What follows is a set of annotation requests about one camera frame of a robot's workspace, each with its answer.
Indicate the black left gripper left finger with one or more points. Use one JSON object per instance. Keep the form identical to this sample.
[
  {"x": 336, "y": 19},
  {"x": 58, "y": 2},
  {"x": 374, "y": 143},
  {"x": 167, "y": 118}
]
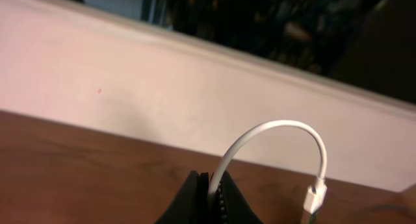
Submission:
[{"x": 189, "y": 206}]

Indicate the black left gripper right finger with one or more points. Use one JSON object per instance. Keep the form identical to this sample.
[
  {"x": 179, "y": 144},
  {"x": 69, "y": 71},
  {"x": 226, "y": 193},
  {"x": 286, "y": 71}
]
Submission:
[{"x": 230, "y": 206}]

